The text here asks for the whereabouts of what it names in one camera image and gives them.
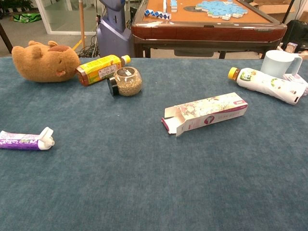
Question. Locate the blue mahjong tile pile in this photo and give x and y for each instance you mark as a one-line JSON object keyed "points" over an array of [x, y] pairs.
{"points": [[221, 8]]}

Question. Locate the blue white snake puzzle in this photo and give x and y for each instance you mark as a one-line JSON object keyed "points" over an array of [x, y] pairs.
{"points": [[158, 15]]}

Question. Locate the brown capybara plush toy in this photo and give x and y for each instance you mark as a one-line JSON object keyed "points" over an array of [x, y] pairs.
{"points": [[41, 65]]}

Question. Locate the blue table cloth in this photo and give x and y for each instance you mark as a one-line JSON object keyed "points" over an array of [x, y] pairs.
{"points": [[144, 180]]}

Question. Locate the wooden pole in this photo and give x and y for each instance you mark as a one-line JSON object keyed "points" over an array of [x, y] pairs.
{"points": [[82, 24]]}

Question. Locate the black chair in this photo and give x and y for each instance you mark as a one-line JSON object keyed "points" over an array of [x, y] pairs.
{"points": [[297, 31]]}

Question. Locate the light blue plastic mug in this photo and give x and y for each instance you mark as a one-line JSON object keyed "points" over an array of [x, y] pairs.
{"points": [[274, 62]]}

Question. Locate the purple toothpaste tube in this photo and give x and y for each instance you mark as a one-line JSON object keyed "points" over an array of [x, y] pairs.
{"points": [[16, 142]]}

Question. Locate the floral toothpaste carton box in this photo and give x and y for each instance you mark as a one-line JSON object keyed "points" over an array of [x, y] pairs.
{"points": [[211, 108]]}

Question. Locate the small printed carton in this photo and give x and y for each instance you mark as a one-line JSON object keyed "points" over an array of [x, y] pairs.
{"points": [[291, 47]]}

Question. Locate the yellow label tea bottle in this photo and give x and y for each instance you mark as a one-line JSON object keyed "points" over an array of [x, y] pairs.
{"points": [[96, 71]]}

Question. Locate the white floral bottle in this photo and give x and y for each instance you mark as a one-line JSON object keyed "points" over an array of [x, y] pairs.
{"points": [[264, 85]]}

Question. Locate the potted green plants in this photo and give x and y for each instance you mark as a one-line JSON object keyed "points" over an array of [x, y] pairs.
{"points": [[14, 4]]}

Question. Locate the wooden mahjong table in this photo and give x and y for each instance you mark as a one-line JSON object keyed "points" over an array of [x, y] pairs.
{"points": [[204, 32]]}

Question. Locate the cardboard box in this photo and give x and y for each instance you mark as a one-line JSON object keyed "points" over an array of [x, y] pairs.
{"points": [[274, 9]]}

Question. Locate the glass grain jar black lid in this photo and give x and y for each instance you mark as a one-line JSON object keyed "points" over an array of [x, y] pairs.
{"points": [[128, 83]]}

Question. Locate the green bag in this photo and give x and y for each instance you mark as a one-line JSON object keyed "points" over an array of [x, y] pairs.
{"points": [[27, 18]]}

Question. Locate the stacked blue mahjong tiles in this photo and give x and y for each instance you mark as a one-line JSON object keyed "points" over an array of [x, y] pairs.
{"points": [[173, 4]]}

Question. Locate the small purple white packet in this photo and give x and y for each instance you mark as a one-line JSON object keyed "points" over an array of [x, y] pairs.
{"points": [[293, 77]]}

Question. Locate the white bottle cap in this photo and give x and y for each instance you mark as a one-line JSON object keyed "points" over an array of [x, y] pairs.
{"points": [[45, 143]]}

